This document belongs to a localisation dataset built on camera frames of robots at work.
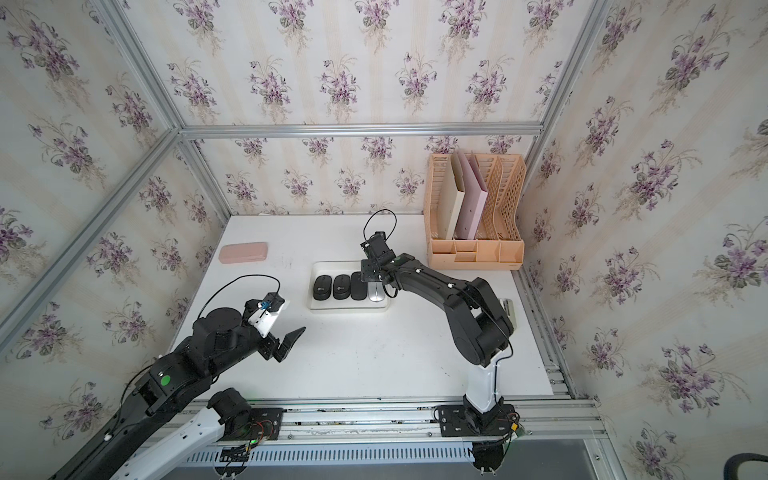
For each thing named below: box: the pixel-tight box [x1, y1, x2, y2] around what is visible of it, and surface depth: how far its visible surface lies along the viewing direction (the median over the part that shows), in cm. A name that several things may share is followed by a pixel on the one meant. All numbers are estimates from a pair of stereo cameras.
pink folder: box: [454, 150, 488, 240], surface depth 93 cm
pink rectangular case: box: [219, 242, 268, 264], surface depth 109 cm
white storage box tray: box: [308, 260, 391, 309], surface depth 97 cm
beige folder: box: [436, 152, 465, 240], surface depth 103 cm
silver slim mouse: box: [368, 282, 385, 303], surface depth 97 cm
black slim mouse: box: [350, 271, 368, 301], surface depth 97 cm
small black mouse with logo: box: [313, 274, 332, 301], surface depth 98 cm
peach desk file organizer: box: [424, 150, 527, 270], surface depth 103 cm
